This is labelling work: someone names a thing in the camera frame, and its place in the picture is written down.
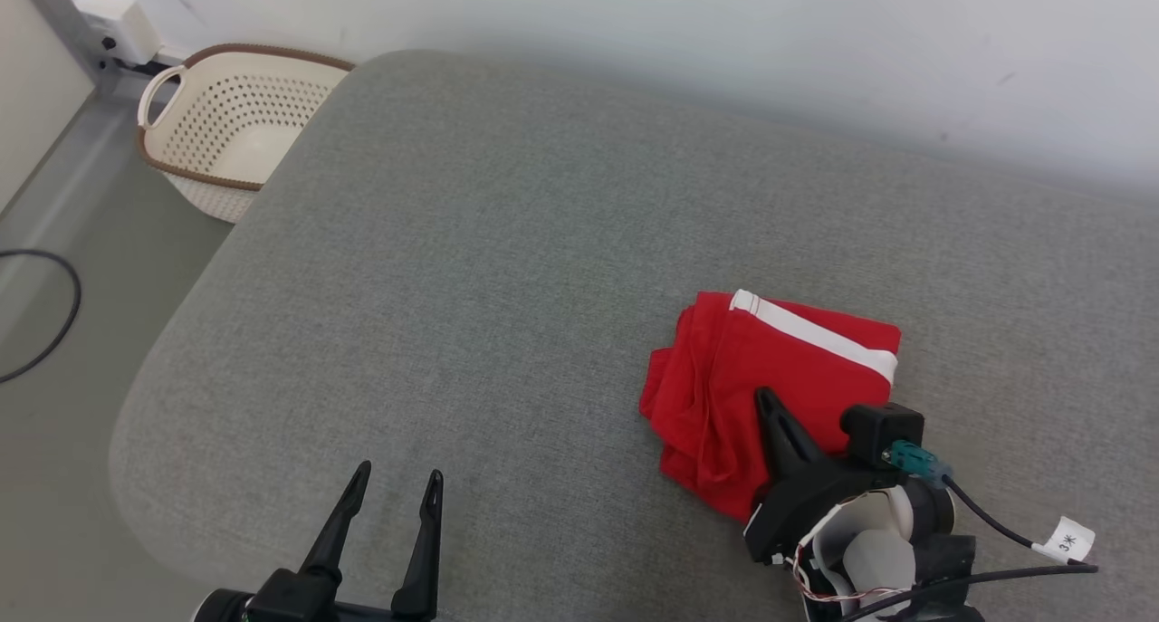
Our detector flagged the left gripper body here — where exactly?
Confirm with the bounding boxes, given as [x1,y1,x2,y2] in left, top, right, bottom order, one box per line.
[244,568,436,622]

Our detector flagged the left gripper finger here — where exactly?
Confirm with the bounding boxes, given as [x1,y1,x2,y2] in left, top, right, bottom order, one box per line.
[299,461,372,587]
[391,469,445,618]

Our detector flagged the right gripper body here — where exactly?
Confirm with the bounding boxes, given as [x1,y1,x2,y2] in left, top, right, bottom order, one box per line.
[744,459,906,564]

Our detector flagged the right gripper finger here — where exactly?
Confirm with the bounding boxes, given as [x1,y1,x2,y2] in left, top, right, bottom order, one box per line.
[754,387,829,483]

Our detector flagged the red white sports shorts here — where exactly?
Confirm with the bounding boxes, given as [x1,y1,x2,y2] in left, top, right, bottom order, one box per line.
[638,289,902,523]

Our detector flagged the grey fabric sofa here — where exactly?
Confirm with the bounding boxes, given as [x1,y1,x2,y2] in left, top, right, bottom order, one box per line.
[109,50,1159,622]

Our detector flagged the cream perforated laundry basket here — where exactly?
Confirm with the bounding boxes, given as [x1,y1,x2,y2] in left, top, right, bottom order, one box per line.
[136,43,356,225]

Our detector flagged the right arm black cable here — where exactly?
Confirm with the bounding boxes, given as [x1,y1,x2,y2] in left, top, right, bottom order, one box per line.
[838,477,1101,622]

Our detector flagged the right cable white label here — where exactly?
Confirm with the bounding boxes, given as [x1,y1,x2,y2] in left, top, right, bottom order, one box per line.
[1041,516,1097,564]

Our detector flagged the black floor cable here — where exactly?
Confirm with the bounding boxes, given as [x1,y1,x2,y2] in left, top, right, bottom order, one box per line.
[0,249,82,385]

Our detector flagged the white plastic wall box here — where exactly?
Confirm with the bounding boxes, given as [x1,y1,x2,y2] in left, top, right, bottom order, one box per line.
[77,0,164,66]

